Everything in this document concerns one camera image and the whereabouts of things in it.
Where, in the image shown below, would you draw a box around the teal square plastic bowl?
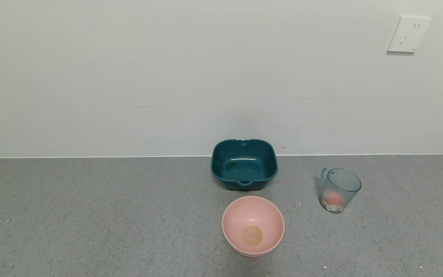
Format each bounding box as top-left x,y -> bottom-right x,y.
211,139 -> 279,191

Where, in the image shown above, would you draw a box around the white wall socket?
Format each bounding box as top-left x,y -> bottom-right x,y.
386,16 -> 431,53

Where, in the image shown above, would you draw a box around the red and white solid pieces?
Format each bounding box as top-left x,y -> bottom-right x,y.
323,189 -> 344,212

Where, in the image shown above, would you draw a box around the pink round bowl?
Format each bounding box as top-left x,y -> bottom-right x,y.
222,196 -> 285,258

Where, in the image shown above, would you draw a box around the clear blue ribbed cup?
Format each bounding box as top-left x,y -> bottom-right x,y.
320,167 -> 362,214

